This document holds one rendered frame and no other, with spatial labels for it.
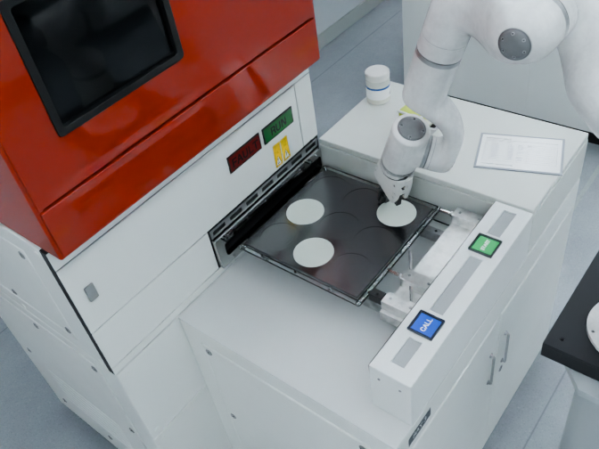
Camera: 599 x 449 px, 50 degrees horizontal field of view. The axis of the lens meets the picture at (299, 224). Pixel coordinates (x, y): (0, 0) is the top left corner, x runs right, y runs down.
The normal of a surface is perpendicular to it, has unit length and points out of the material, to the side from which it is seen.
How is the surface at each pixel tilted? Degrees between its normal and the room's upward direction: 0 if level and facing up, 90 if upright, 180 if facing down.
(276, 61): 90
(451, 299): 0
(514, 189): 0
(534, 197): 0
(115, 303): 90
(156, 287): 90
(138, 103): 90
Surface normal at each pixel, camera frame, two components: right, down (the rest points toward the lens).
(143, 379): 0.78, 0.34
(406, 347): -0.13, -0.72
